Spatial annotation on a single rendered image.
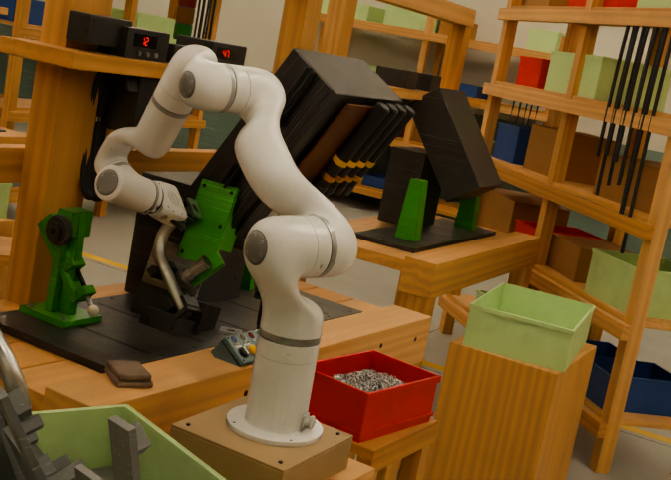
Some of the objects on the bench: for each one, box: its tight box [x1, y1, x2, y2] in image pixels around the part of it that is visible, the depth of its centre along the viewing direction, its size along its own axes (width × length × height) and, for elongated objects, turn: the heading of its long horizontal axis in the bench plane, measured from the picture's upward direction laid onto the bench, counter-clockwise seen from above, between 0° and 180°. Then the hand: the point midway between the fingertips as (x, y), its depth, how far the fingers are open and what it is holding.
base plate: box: [0, 282, 363, 374], centre depth 287 cm, size 42×110×2 cm, turn 101°
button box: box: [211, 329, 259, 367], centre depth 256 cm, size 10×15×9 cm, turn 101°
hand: (186, 212), depth 270 cm, fingers closed on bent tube, 3 cm apart
